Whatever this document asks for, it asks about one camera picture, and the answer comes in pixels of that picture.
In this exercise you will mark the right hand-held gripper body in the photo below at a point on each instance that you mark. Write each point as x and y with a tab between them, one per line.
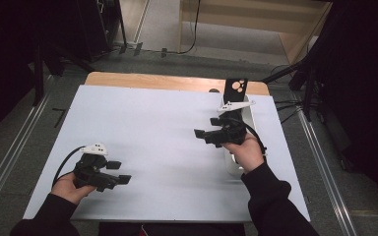
231	132

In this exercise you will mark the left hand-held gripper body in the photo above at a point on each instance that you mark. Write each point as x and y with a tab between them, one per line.
90	173

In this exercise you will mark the white rectangular container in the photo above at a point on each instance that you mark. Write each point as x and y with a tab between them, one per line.
233	167

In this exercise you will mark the person's right hand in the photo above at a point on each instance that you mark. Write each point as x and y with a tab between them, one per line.
247	155

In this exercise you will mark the person's left hand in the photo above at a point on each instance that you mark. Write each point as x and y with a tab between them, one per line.
67	191

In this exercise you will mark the dark round table grommet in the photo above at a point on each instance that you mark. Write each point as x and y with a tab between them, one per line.
214	90

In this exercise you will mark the white board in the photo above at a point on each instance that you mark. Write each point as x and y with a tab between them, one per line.
160	147

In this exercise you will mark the wooden table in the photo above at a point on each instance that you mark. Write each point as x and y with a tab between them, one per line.
164	81

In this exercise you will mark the black tripod stand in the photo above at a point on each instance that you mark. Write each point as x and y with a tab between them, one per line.
308	88

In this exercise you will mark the wooden shelf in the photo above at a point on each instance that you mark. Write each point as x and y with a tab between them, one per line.
229	18

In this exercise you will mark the dark cabinet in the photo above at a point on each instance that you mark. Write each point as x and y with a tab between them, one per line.
95	26

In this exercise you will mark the black curtain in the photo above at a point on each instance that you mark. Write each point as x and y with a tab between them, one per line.
367	82
3	49

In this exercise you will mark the metal floor rail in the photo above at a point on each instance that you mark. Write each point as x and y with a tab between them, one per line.
328	183
10	157

